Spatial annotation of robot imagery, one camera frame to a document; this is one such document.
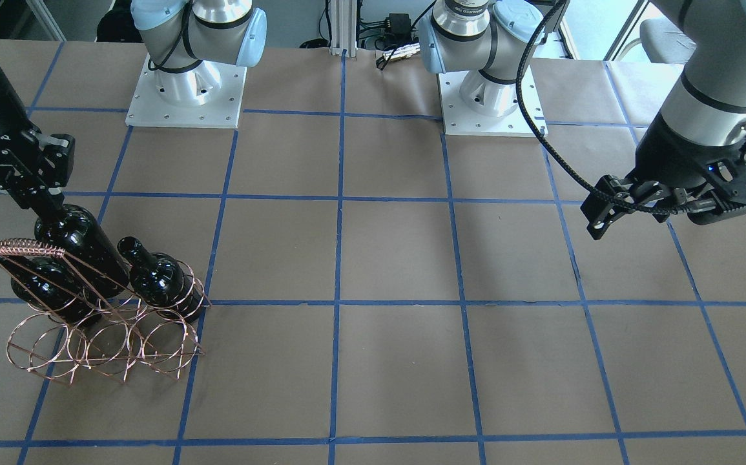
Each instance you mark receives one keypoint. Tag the dark wine bottle in basket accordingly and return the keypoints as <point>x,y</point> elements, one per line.
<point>45,284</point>

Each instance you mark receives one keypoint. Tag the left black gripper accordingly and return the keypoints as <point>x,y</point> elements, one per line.
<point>670,154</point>

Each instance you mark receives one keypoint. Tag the dark wine bottle carried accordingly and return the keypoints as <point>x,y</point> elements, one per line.
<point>94,261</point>

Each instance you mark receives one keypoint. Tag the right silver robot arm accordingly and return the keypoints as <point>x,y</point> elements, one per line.
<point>13,116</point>

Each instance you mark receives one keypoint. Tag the copper wire wine basket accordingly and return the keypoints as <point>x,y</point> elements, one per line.
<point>75,327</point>

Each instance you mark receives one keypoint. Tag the aluminium frame post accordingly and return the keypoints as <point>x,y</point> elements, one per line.
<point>342,22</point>

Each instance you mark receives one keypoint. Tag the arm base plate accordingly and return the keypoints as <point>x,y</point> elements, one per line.
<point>473,106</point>
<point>208,97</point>

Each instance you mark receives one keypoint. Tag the black power adapter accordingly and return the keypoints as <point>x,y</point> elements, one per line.
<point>398,26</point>

